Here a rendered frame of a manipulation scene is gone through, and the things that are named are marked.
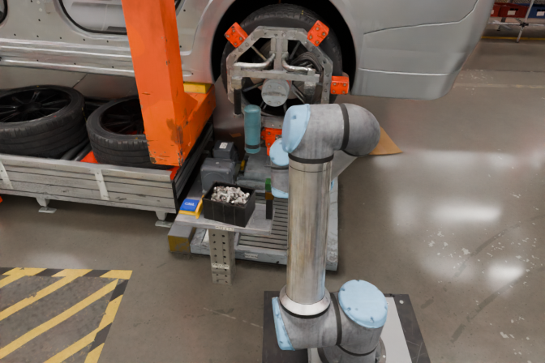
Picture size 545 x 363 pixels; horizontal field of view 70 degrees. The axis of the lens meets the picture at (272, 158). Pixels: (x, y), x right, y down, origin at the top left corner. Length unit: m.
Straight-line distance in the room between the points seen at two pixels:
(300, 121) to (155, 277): 1.48
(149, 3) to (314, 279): 1.20
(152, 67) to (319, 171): 1.04
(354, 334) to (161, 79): 1.25
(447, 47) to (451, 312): 1.31
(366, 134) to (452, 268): 1.54
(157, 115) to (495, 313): 1.87
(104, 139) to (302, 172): 1.60
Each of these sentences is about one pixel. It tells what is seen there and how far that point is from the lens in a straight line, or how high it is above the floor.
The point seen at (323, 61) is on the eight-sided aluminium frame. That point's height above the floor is 0.97.
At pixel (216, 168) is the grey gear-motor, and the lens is 2.16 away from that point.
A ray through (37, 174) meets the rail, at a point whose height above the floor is 0.30.
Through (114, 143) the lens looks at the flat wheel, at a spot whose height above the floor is 0.49.
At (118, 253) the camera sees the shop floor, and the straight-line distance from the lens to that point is 2.37.
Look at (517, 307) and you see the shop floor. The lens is 2.39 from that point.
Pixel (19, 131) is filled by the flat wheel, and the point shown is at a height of 0.49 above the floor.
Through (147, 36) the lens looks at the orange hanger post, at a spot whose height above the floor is 1.16.
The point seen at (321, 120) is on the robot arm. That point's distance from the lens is 0.92.
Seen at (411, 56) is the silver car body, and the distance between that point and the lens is 2.19.
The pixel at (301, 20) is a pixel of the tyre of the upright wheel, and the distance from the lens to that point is 2.03.
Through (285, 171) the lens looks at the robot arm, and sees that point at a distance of 1.46.
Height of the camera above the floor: 1.66
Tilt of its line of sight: 34 degrees down
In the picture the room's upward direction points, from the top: 2 degrees clockwise
